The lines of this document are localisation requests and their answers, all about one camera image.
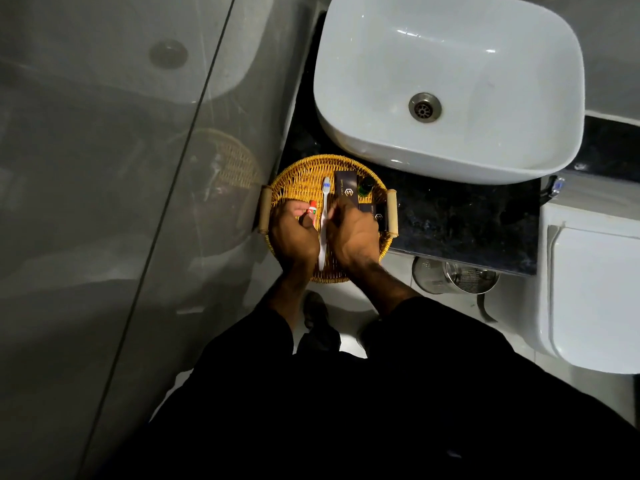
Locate person's left hand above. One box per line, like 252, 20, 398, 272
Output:
269, 199, 321, 277

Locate steel trash bin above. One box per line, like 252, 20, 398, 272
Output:
411, 256, 501, 296

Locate person's black clothing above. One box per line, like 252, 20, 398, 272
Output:
95, 295, 640, 480

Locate person's left forearm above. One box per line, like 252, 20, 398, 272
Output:
265, 271, 315, 331

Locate person's black shoe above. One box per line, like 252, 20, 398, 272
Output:
299, 290, 342, 354

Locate metal sink drain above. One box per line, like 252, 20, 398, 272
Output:
408, 92, 443, 124

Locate glass shower partition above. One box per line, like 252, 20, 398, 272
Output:
0, 0, 335, 480

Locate white toilet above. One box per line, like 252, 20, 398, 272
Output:
536, 171, 640, 375

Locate white ceramic sink basin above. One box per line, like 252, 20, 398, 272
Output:
313, 0, 586, 186

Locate dark toiletry box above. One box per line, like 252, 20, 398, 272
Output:
359, 202, 389, 232
333, 170, 360, 206

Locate round wicker tray wooden handles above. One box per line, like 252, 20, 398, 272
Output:
258, 154, 399, 284

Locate white toothbrush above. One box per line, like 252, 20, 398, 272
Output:
318, 177, 332, 272

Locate person's right forearm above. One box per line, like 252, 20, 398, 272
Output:
345, 259, 422, 318

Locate person's right hand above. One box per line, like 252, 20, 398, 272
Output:
327, 195, 382, 270

